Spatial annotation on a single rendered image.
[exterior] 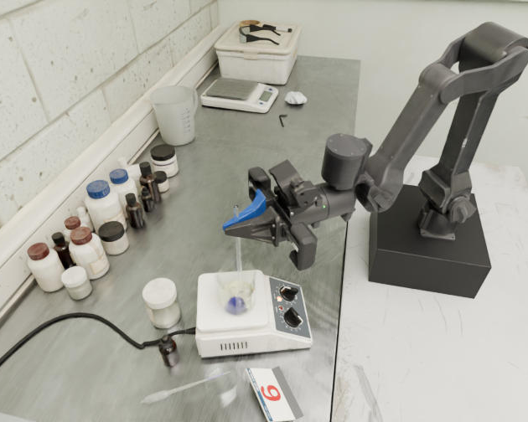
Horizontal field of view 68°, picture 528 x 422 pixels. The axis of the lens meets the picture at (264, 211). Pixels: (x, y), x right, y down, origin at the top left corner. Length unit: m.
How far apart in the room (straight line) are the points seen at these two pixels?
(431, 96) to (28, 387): 0.77
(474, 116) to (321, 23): 1.38
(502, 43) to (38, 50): 0.84
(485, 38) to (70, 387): 0.82
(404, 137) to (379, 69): 1.43
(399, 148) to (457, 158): 0.14
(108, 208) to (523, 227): 0.98
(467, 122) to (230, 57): 1.16
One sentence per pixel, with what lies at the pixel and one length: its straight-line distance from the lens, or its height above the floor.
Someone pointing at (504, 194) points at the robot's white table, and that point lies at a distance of 1.23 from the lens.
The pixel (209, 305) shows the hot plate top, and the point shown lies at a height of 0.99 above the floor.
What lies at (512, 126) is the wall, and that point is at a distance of 2.25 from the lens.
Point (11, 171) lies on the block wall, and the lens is 0.94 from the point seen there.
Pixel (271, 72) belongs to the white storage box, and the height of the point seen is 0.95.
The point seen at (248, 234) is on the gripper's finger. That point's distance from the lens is 0.57.
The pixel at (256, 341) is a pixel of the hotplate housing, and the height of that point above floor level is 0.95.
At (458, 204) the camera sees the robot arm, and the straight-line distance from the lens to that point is 0.77.
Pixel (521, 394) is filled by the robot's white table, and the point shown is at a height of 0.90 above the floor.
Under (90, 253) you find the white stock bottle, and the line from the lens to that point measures 0.86.
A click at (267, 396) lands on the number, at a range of 0.68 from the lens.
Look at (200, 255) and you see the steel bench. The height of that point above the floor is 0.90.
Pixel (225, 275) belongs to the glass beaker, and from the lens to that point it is 0.67.
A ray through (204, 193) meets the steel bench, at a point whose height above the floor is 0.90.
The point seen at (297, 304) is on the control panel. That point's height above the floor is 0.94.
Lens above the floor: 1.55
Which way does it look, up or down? 40 degrees down
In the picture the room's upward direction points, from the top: straight up
